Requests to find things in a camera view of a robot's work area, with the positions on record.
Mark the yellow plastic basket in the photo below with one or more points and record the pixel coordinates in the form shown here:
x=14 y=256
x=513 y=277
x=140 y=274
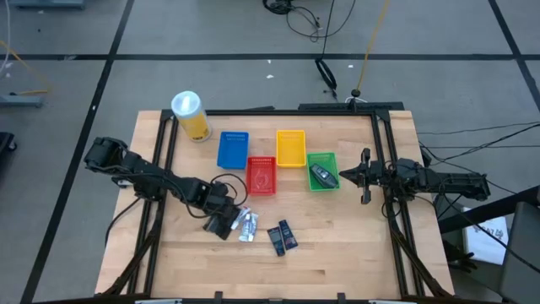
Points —
x=291 y=150

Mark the yellow white wipes canister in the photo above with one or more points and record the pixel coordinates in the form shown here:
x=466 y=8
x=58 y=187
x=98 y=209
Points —
x=192 y=120

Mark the blue plastic basket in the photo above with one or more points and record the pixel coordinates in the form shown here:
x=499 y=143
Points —
x=233 y=152

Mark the grey electric shaver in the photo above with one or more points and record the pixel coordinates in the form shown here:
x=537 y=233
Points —
x=324 y=176

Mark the green plastic basket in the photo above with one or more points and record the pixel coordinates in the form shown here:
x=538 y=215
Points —
x=325 y=158

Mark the grey metal base foot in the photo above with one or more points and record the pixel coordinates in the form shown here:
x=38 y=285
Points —
x=21 y=101
x=46 y=3

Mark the white light bar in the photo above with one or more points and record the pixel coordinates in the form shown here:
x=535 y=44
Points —
x=158 y=301
x=392 y=302

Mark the white printed cardboard box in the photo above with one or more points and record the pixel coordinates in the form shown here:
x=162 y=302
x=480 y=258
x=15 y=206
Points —
x=485 y=240

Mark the black diagonal beam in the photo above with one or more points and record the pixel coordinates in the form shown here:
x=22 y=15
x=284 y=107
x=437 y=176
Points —
x=485 y=211

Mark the black aluminium table frame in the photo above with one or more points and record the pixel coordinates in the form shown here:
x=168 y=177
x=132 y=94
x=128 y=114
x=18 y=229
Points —
x=295 y=112

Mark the black table clamp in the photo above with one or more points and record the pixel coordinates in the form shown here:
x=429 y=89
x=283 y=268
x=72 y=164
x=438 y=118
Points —
x=341 y=297
x=218 y=295

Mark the white toothpaste tube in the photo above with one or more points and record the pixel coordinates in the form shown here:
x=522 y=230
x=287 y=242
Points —
x=253 y=224
x=242 y=217
x=246 y=230

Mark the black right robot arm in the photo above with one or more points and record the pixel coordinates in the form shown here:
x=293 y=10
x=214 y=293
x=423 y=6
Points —
x=447 y=181

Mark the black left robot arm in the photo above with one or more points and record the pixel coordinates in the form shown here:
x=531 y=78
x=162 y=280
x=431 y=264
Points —
x=147 y=177

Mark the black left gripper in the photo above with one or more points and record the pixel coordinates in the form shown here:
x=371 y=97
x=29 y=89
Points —
x=221 y=200

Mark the grey cabinet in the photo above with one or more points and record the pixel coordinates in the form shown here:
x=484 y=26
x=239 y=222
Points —
x=523 y=253

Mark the red plastic basket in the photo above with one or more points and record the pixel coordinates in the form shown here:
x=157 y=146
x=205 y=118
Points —
x=261 y=186

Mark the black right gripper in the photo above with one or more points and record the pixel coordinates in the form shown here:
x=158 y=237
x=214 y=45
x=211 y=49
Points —
x=379 y=176

